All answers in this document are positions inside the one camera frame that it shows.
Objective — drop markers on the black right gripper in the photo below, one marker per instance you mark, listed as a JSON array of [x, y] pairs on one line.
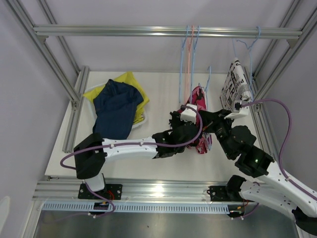
[[212, 119]]

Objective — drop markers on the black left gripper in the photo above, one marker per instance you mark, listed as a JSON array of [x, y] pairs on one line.
[[176, 120]]

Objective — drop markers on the blue wire hanger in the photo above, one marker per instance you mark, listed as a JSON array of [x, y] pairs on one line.
[[249, 48], [208, 99], [181, 64], [193, 61]]

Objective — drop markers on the pink camouflage trousers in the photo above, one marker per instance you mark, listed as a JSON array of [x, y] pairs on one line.
[[197, 98]]

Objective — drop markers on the white newspaper print trousers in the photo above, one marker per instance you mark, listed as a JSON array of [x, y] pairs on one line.
[[235, 87]]

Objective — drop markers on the dark blue denim trousers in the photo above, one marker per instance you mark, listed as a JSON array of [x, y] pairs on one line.
[[115, 108]]

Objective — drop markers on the lime green trousers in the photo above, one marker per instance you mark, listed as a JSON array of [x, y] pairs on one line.
[[129, 79]]

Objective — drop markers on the pink wire hanger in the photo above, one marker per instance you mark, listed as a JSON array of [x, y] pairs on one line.
[[188, 46]]

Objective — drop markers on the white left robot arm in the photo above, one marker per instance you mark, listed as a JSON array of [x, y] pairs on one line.
[[94, 151]]

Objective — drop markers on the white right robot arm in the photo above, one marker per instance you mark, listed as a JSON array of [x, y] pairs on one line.
[[291, 197]]

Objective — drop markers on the white plastic basket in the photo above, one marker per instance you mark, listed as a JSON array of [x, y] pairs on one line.
[[143, 121]]

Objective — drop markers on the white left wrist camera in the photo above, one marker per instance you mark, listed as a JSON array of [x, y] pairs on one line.
[[189, 114]]

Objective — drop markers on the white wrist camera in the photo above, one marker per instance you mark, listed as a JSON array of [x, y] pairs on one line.
[[189, 114], [239, 110]]

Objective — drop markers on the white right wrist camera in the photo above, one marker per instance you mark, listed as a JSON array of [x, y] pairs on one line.
[[239, 110]]

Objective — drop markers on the front aluminium mounting rail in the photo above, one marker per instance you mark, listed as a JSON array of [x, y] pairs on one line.
[[134, 190]]

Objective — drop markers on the slotted cable duct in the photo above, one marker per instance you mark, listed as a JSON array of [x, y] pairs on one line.
[[100, 207]]

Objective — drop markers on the aluminium hanging rail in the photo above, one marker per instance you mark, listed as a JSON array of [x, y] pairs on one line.
[[168, 31]]

